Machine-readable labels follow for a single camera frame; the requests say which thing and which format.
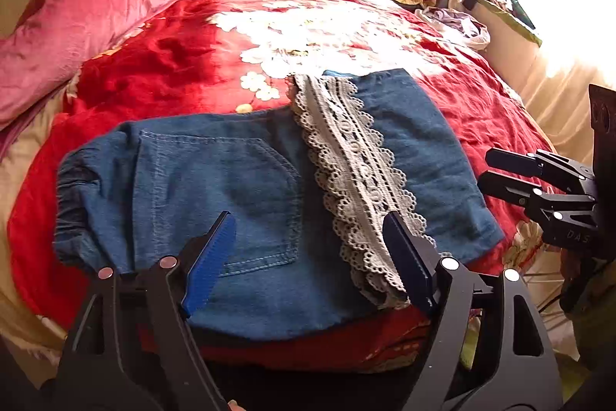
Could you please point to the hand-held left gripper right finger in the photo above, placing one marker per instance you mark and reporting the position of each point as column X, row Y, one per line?
column 409, row 266

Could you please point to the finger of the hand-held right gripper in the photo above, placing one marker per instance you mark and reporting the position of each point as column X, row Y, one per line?
column 510, row 161
column 505, row 189

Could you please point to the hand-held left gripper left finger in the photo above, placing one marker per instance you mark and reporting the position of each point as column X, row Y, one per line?
column 211, row 261

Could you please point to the blue denim pants lace trim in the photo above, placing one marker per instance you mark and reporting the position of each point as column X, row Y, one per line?
column 192, row 180

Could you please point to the person's right forearm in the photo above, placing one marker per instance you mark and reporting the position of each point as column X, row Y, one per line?
column 599, row 314

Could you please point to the person's right hand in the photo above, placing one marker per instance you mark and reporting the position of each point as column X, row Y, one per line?
column 568, row 271

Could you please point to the person's left hand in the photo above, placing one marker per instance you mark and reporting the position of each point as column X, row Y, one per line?
column 234, row 405

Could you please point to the green-edged cloth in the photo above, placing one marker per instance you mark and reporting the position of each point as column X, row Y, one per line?
column 515, row 18

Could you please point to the white bag of clothes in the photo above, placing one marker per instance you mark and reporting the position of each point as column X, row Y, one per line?
column 457, row 28

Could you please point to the red floral bedspread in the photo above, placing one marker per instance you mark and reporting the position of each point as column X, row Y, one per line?
column 144, row 54

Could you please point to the pink quilt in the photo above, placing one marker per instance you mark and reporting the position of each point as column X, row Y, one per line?
column 72, row 16

